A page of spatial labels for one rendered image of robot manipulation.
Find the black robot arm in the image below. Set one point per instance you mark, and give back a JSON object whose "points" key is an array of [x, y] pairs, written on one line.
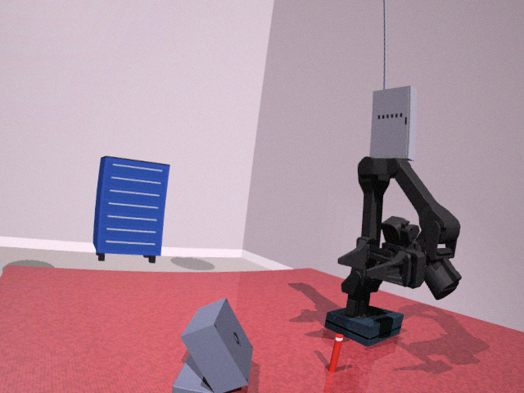
{"points": [[438, 226]]}

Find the red peg with white band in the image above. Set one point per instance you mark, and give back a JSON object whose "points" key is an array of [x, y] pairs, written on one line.
{"points": [[335, 353]]}

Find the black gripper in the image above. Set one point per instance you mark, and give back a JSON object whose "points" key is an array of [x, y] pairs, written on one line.
{"points": [[404, 269]]}

